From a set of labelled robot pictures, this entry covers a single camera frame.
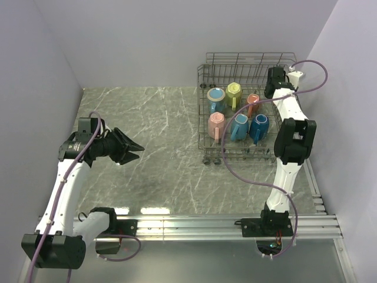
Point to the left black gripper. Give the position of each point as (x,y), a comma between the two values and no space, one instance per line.
(123,144)

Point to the pink faceted mug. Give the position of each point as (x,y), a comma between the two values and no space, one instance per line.
(216,126)

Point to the blue mug orange interior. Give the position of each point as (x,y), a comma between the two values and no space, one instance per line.
(216,97)

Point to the light blue floral mug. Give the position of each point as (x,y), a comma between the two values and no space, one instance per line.
(239,128)

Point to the yellow faceted mug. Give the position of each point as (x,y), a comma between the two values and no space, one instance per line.
(233,95)

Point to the salmon floral mug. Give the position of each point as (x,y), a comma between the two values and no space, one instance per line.
(252,100)

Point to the dark blue mug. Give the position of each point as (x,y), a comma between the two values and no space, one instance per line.
(259,128)

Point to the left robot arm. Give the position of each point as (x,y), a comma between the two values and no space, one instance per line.
(57,242)

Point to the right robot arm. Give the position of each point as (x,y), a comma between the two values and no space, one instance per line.
(293,146)

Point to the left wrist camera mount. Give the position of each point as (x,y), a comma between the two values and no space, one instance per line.
(104,127)

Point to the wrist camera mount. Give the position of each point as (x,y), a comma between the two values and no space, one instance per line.
(104,127)
(294,76)

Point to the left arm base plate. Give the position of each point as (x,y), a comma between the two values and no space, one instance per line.
(120,227)

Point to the wire dish rack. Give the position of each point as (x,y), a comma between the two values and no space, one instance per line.
(250,70)

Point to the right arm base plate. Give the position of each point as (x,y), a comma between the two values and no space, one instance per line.
(256,227)

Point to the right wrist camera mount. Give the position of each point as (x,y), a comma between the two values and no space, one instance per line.
(294,76)

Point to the aluminium mounting rail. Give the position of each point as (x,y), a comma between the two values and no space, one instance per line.
(220,227)

